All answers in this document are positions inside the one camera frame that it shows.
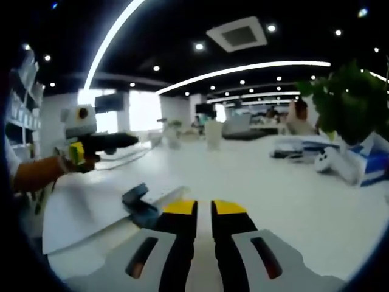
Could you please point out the green potted plant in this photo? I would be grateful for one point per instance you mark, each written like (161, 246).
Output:
(349, 103)

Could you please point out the blue and white box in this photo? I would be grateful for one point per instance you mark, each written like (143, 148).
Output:
(373, 161)

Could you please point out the white shelf with boxes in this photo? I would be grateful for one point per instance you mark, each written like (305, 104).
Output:
(24, 118)

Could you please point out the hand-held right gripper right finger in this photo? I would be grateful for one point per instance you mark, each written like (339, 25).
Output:
(288, 267)

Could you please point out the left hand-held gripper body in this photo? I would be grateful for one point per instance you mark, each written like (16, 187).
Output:
(80, 123)

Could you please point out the person's left hand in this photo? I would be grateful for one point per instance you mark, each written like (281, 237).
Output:
(89, 164)

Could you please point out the long curved ceiling light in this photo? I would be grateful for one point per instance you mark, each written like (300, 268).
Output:
(107, 39)

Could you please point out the black monitor on stand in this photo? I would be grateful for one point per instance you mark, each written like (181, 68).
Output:
(109, 102)

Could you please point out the tall white cup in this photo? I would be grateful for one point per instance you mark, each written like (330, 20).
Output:
(213, 135)

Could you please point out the white controller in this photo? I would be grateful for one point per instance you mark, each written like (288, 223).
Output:
(337, 165)

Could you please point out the stack of blue-white documents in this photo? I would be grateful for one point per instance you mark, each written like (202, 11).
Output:
(304, 149)

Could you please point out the flat black cushion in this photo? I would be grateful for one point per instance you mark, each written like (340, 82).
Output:
(244, 135)

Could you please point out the square ceiling air vent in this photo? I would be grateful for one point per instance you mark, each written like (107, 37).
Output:
(237, 34)

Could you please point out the blue-grey paper punch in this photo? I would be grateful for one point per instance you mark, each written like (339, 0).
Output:
(143, 210)

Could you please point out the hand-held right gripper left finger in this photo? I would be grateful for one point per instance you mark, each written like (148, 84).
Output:
(121, 267)

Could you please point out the white paper sheet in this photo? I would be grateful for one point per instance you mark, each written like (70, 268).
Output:
(85, 210)

